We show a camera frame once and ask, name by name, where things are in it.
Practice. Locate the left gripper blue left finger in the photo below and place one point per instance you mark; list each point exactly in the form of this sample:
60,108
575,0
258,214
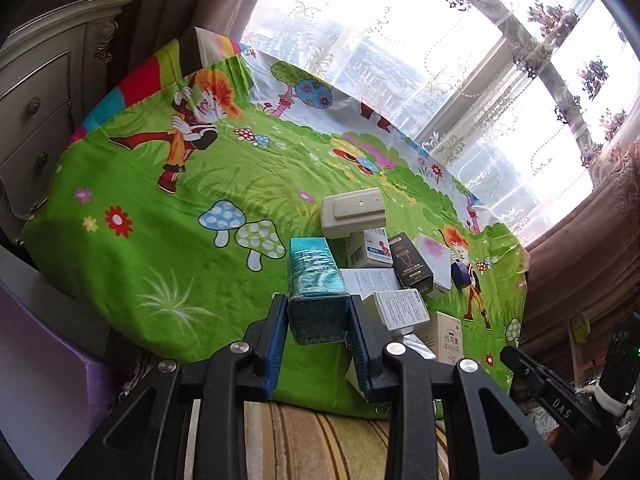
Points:
247,370

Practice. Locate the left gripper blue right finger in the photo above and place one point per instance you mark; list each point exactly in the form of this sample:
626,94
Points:
390,372

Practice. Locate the tall cream box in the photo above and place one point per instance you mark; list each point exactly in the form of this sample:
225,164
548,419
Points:
442,334

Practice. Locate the white ointment box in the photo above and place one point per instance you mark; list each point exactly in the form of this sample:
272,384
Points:
401,311

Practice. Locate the white text-covered box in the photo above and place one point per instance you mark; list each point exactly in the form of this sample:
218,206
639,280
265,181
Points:
364,282

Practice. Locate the teal patterned box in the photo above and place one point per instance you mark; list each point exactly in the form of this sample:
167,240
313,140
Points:
318,300

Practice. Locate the black product box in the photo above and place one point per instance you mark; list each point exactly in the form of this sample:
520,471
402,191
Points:
410,268

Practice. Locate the white box pink stain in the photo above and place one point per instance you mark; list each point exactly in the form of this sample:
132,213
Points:
438,258

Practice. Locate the white medicine box red figure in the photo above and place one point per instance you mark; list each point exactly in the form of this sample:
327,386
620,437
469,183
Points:
368,249

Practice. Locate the beige wall switch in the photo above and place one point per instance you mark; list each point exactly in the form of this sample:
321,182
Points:
351,212

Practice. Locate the striped towel cushion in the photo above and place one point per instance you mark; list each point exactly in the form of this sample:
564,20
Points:
285,442

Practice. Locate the brown curtain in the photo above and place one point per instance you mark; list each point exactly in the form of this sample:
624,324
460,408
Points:
588,264

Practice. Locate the green cartoon bedsheet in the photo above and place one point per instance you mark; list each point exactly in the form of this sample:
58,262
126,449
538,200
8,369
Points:
172,210

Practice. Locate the purple storage box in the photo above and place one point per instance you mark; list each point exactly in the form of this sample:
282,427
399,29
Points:
55,387

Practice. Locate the white lace curtain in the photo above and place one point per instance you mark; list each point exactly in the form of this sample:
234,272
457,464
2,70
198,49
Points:
530,104

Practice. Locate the cream dresser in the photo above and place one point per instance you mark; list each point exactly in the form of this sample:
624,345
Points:
53,72

